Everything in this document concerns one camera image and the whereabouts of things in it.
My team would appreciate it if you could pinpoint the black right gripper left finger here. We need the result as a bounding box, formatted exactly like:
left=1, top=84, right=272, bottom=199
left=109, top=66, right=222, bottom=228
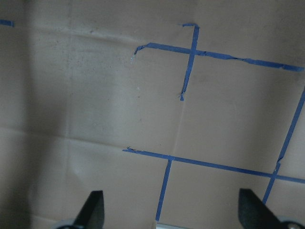
left=72, top=190, right=105, bottom=229

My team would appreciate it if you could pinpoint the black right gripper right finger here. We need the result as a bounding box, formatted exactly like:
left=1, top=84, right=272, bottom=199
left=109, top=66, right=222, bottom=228
left=238, top=188, right=281, bottom=229

